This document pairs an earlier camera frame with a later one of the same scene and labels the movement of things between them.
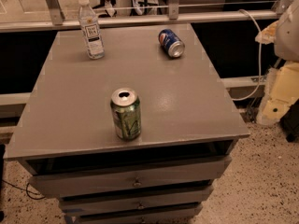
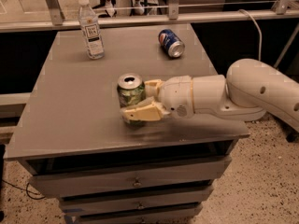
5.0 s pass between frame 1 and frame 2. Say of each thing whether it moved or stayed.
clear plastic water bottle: stayed
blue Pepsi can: stayed
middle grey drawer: stayed
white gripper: moved
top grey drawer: stayed
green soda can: moved
